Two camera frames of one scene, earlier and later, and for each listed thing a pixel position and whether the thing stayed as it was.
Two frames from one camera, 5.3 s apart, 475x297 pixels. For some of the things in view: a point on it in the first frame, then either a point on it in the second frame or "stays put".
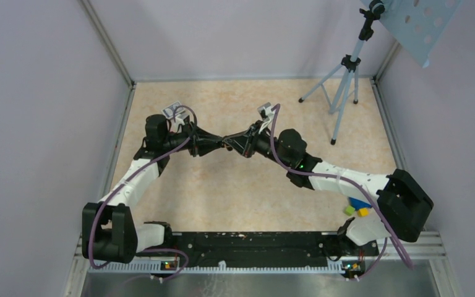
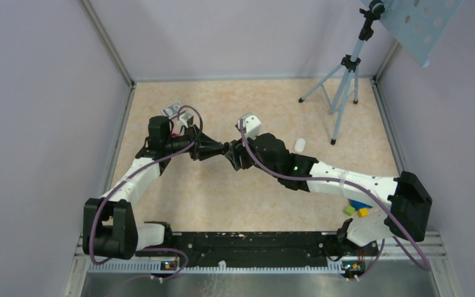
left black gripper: (207, 142) stays put
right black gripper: (245, 142) -> (237, 153)
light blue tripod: (337, 85) stays put
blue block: (357, 204) stays put
